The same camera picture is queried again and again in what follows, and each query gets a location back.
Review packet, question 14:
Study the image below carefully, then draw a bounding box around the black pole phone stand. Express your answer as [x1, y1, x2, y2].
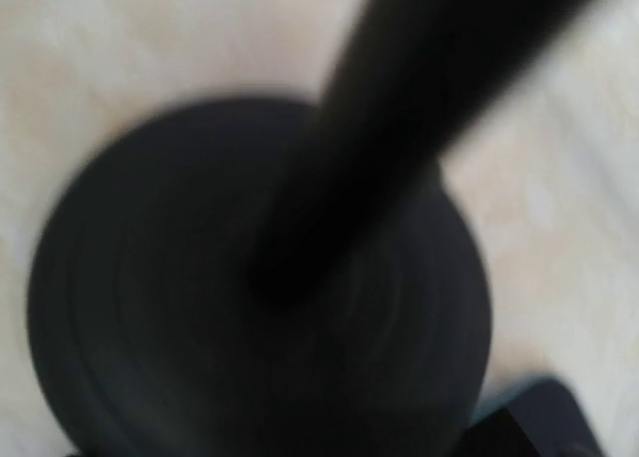
[27, 0, 587, 456]

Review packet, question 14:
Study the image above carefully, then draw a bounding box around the lone black smartphone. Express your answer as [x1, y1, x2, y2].
[458, 375, 604, 456]

